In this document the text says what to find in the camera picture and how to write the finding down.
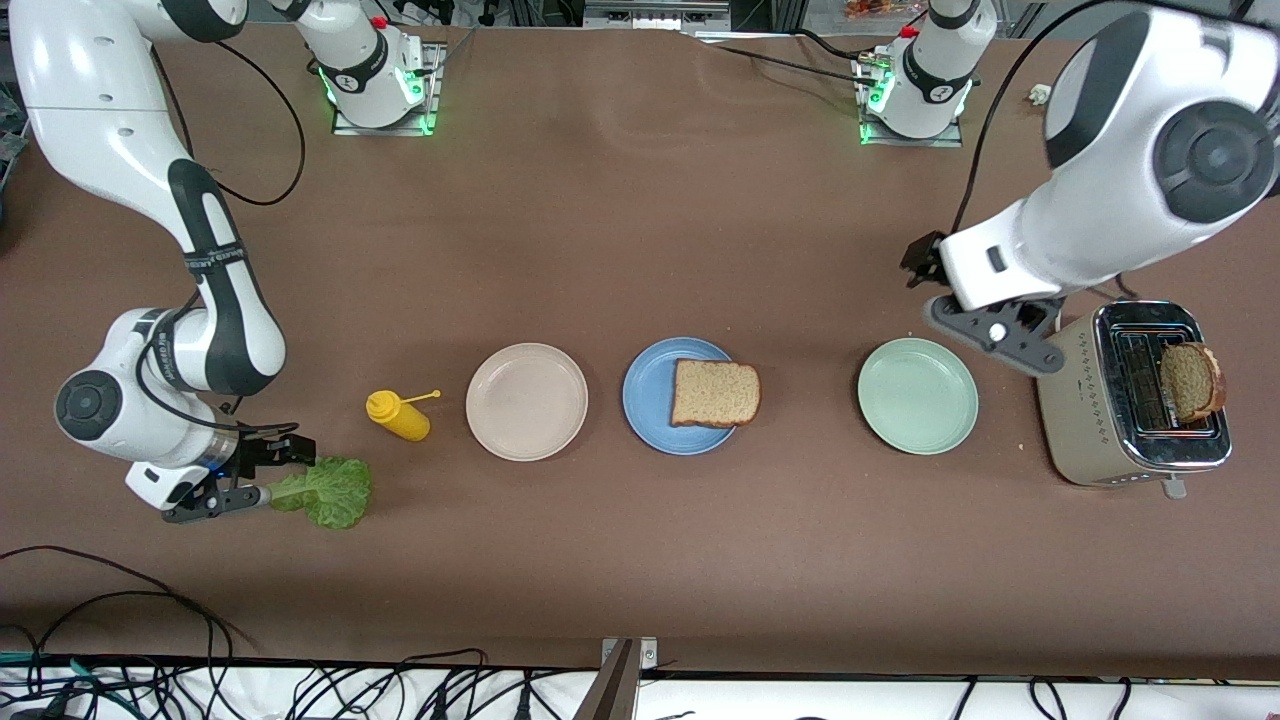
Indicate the green lettuce leaf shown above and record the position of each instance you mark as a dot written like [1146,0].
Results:
[335,495]

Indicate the brown bread slice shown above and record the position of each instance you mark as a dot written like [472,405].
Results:
[715,392]
[1192,382]

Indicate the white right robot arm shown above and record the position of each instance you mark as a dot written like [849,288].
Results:
[100,90]

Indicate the light green plate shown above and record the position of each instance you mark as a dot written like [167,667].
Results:
[918,396]

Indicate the beige plate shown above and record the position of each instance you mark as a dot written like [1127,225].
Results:
[527,402]

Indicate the blue plate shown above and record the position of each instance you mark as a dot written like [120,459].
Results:
[645,400]

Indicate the yellow squeeze bottle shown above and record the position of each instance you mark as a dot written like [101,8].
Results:
[405,420]

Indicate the beige chrome two-slot toaster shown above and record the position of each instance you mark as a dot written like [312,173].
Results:
[1075,420]

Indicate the orange snack packet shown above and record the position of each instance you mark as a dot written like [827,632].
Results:
[880,8]

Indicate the aluminium frame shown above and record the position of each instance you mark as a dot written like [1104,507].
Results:
[655,14]

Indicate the aluminium extrusion camera post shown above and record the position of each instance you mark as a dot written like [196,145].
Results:
[615,690]

